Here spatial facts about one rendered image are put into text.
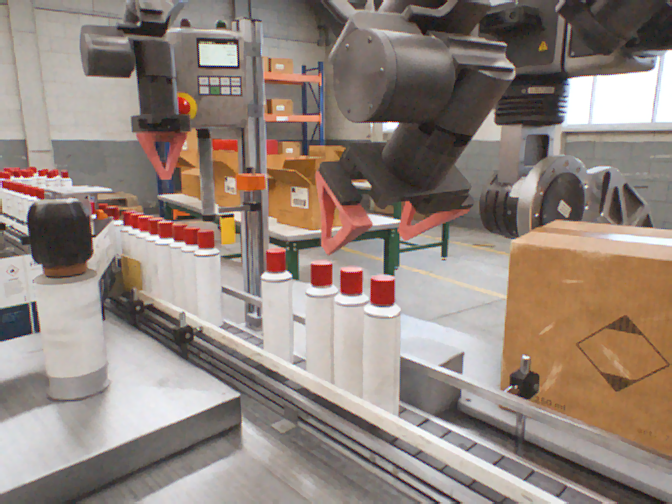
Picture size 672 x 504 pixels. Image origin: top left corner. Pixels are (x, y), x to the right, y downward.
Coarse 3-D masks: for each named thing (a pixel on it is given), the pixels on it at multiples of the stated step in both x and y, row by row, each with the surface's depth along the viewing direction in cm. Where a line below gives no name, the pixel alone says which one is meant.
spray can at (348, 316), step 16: (352, 272) 71; (352, 288) 71; (336, 304) 72; (352, 304) 71; (336, 320) 73; (352, 320) 72; (336, 336) 73; (352, 336) 72; (336, 352) 74; (352, 352) 73; (336, 368) 74; (352, 368) 73; (336, 384) 75; (352, 384) 74
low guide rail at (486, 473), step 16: (160, 304) 111; (192, 320) 101; (224, 336) 93; (240, 352) 90; (256, 352) 86; (272, 368) 83; (288, 368) 80; (304, 384) 78; (320, 384) 75; (336, 400) 73; (352, 400) 70; (368, 416) 68; (384, 416) 66; (400, 432) 64; (416, 432) 63; (432, 448) 61; (448, 448) 59; (464, 464) 58; (480, 464) 57; (480, 480) 57; (496, 480) 55; (512, 480) 54; (512, 496) 54; (528, 496) 53; (544, 496) 52
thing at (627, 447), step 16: (224, 288) 106; (256, 304) 98; (304, 320) 88; (400, 352) 74; (416, 368) 71; (432, 368) 69; (464, 384) 66; (480, 384) 65; (496, 400) 63; (512, 400) 61; (528, 416) 60; (544, 416) 58; (560, 416) 57; (576, 432) 56; (592, 432) 55; (608, 432) 54; (608, 448) 54; (624, 448) 53; (640, 448) 52; (656, 464) 51
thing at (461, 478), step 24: (240, 336) 101; (240, 360) 91; (288, 384) 82; (336, 408) 75; (384, 432) 69; (432, 432) 69; (456, 432) 69; (432, 456) 64; (480, 456) 64; (504, 456) 64; (456, 480) 60; (528, 480) 59; (552, 480) 59
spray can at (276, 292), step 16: (272, 256) 83; (272, 272) 84; (288, 272) 86; (272, 288) 83; (288, 288) 84; (272, 304) 84; (288, 304) 85; (272, 320) 84; (288, 320) 85; (272, 336) 85; (288, 336) 86; (272, 352) 86; (288, 352) 87
